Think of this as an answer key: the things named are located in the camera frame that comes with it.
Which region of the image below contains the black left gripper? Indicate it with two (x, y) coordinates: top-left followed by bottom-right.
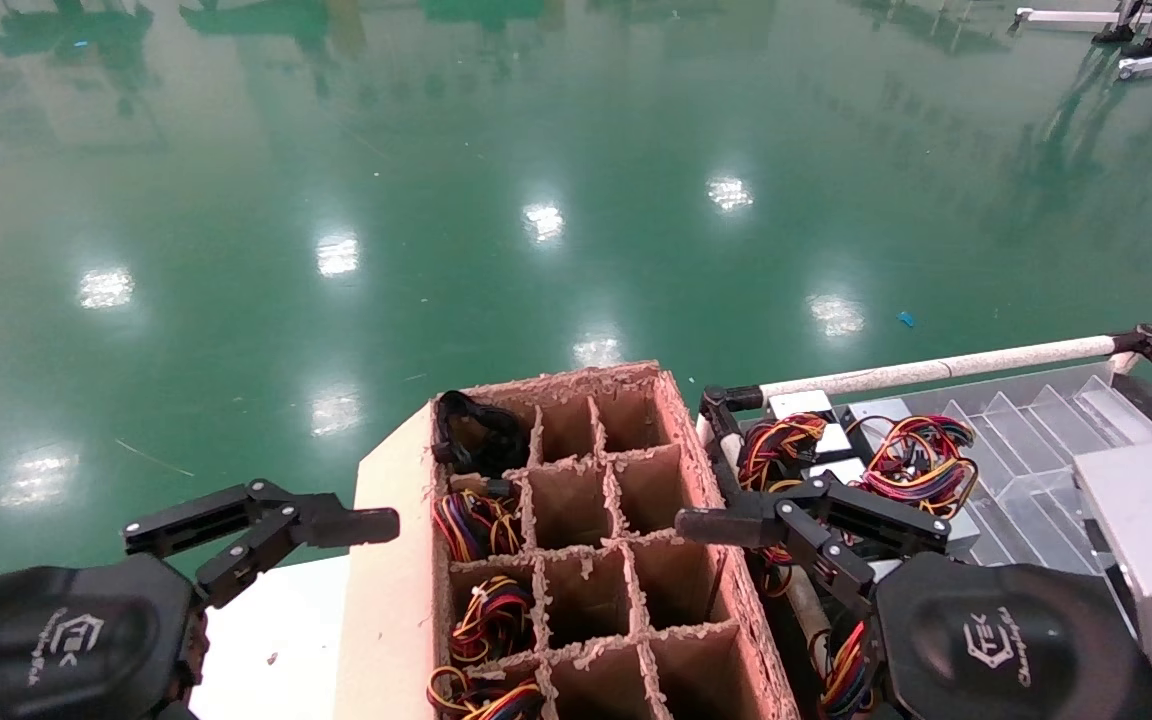
(0, 479), (401, 720)

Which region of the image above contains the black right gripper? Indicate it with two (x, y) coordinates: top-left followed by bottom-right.
(676, 477), (1148, 720)

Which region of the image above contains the white cart side pipe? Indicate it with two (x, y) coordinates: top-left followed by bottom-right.
(699, 415), (834, 651)

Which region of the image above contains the clear plastic divider tray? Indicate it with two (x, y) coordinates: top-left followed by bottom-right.
(836, 360), (1152, 586)

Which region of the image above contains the black pipe corner connector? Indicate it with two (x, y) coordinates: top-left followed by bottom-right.
(1114, 322), (1152, 378)
(698, 384), (768, 442)

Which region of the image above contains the long white cart pipe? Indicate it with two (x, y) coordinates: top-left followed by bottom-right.
(756, 334), (1120, 402)

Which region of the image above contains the brown cardboard divider box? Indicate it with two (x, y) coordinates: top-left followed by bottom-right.
(333, 360), (803, 720)

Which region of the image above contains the black cable bundle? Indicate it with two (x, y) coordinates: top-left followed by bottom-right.
(432, 389), (531, 478)

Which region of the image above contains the white metal frame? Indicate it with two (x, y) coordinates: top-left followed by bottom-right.
(1010, 0), (1152, 49)

